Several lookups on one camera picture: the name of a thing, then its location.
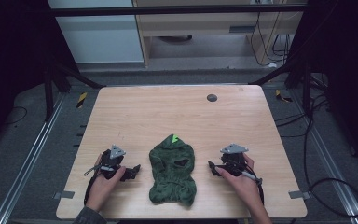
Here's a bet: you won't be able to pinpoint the grey metal table bracket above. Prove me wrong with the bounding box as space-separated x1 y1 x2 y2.
52 190 76 201
288 189 310 201

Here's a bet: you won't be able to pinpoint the black floor cable loop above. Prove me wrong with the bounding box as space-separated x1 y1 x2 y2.
302 90 358 219

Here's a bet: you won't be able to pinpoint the white cabinet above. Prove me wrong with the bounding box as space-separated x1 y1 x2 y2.
47 0 145 65

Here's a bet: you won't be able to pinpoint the left hand-held gripper cable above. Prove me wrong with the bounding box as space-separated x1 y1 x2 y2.
83 165 116 207

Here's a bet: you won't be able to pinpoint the yellow black striped tape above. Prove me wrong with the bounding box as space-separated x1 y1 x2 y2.
76 91 89 109
274 89 294 104

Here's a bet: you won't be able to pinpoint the right hand-held gripper cable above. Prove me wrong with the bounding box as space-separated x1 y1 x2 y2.
241 161 266 206

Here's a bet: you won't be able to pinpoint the black hanging cables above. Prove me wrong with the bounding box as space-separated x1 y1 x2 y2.
249 10 293 67

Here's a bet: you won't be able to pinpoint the aluminium floor rail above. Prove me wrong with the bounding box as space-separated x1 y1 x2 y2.
0 92 67 224
287 88 358 224

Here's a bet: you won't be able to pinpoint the person's right hand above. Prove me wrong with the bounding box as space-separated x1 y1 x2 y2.
214 153 264 217

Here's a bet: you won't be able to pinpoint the green knitted garment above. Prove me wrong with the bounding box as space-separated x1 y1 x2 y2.
148 133 198 207

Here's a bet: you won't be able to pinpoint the person's left hand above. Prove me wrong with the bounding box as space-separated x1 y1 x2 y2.
85 153 127 213

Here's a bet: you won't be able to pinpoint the black horizontal frame bar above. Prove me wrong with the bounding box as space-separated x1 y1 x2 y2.
45 3 309 18

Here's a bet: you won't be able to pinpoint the hand-held gripper cable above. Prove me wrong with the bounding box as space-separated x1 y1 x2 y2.
241 161 266 206
83 165 116 207

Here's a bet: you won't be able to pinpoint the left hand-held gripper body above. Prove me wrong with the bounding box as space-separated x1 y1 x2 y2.
100 144 129 181

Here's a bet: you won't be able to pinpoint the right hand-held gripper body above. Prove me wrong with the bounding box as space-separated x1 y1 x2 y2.
219 143 250 177

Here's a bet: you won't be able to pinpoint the black metal stand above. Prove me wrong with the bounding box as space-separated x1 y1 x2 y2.
42 55 106 123
249 59 328 119

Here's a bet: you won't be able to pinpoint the thin black floor cable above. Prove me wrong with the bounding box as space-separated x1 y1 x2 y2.
3 105 29 127

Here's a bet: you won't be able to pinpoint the light wooden desk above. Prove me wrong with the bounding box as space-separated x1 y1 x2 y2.
131 0 307 68

